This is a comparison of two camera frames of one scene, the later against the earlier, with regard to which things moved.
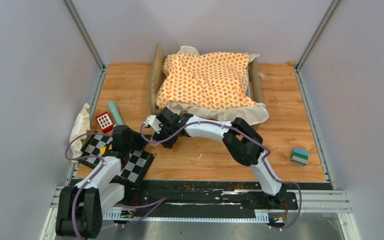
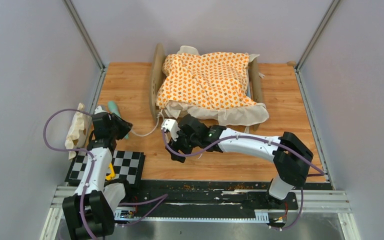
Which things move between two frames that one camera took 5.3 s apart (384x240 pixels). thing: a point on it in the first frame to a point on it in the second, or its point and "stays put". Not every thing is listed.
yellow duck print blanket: x=212 y=85 stays put
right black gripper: x=168 y=143 to x=175 y=144
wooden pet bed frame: x=157 y=57 stays put
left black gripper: x=138 y=136 to x=126 y=126
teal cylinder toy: x=116 y=116 stays put
